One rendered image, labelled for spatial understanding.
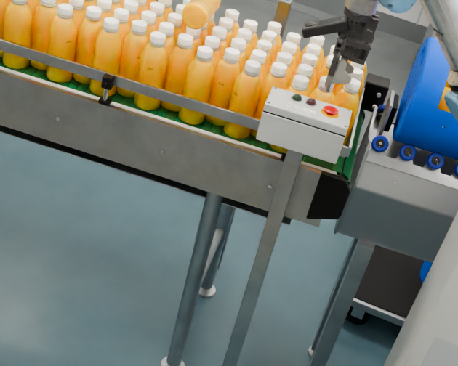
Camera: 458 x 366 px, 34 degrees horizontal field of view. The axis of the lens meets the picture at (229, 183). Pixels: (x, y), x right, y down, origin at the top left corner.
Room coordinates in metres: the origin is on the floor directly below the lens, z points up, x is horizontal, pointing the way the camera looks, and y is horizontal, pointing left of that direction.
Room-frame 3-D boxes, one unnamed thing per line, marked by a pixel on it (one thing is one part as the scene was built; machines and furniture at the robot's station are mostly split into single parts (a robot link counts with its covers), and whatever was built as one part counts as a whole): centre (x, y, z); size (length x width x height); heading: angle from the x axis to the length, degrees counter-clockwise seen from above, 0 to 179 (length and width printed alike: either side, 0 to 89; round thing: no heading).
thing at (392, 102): (1.86, -0.37, 0.99); 0.10 x 0.02 x 0.12; 174
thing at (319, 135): (1.59, -0.14, 1.05); 0.20 x 0.10 x 0.10; 84
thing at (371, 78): (2.06, -0.35, 0.95); 0.10 x 0.07 x 0.10; 174
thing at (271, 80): (1.77, -0.05, 0.99); 0.07 x 0.07 x 0.19
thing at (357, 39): (1.75, -0.21, 1.24); 0.09 x 0.08 x 0.12; 84
